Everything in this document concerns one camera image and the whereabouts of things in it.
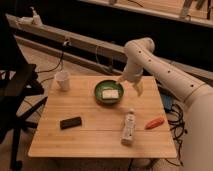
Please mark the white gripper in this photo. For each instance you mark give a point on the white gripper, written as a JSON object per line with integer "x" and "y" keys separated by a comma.
{"x": 133, "y": 73}

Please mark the white plastic bottle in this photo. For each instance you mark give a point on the white plastic bottle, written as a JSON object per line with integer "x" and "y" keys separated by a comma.
{"x": 128, "y": 129}

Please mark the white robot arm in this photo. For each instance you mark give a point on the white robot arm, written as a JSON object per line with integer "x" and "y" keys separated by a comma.
{"x": 196, "y": 95}

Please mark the white spray bottle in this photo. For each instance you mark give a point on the white spray bottle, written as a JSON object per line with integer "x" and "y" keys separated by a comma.
{"x": 36, "y": 17}

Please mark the green bowl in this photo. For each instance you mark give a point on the green bowl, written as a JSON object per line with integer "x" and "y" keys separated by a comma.
{"x": 108, "y": 85}

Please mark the white sponge block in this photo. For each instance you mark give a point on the white sponge block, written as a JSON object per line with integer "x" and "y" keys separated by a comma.
{"x": 110, "y": 94}

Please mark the blue box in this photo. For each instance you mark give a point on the blue box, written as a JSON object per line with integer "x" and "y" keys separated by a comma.
{"x": 167, "y": 102}

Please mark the orange carrot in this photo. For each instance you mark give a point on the orange carrot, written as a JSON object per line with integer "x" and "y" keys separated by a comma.
{"x": 154, "y": 123}

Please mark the wooden table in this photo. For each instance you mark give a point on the wooden table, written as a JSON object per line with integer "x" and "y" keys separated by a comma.
{"x": 99, "y": 136}

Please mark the white mug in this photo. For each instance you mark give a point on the white mug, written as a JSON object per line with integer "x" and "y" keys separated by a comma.
{"x": 62, "y": 78}

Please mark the black rectangular remote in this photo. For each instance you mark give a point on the black rectangular remote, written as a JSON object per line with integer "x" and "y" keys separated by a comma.
{"x": 69, "y": 123}

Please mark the black office chair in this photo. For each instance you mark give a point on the black office chair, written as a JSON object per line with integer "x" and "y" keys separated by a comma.
{"x": 18, "y": 79}

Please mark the grey wall rail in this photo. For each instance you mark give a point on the grey wall rail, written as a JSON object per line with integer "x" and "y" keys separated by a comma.
{"x": 90, "y": 44}

